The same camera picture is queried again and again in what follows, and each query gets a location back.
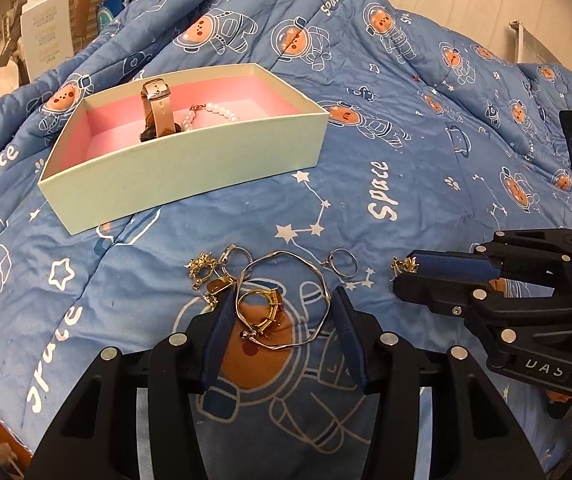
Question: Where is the blue printed pillow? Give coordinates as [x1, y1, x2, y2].
[518, 62, 572, 112]

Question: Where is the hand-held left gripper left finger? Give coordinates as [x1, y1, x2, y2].
[30, 287, 237, 480]

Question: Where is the tall white carton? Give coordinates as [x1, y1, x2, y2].
[18, 0, 75, 84]

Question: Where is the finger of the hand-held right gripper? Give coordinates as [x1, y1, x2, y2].
[410, 229, 572, 285]
[392, 271, 572, 362]

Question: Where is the white framed panel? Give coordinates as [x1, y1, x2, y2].
[510, 20, 569, 67]

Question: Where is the mint green pink-lined box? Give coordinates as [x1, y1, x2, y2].
[37, 62, 331, 236]

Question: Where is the beige strap wristwatch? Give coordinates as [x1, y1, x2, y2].
[140, 78, 183, 138]

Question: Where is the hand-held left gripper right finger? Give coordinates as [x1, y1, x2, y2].
[331, 287, 547, 480]

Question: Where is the gold chunky ring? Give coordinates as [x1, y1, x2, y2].
[205, 277, 235, 307]

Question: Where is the blue round-print package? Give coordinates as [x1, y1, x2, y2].
[97, 0, 128, 34]

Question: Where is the blue printed blanket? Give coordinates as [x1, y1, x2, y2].
[0, 0, 572, 480]

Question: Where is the small gold earring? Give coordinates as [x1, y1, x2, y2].
[391, 256, 419, 276]

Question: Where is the thin silver bangle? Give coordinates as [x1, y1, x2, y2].
[235, 251, 335, 351]

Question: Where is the silver stone ring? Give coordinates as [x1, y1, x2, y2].
[220, 244, 252, 271]

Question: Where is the white pearl bracelet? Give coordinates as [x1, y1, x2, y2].
[181, 102, 243, 132]

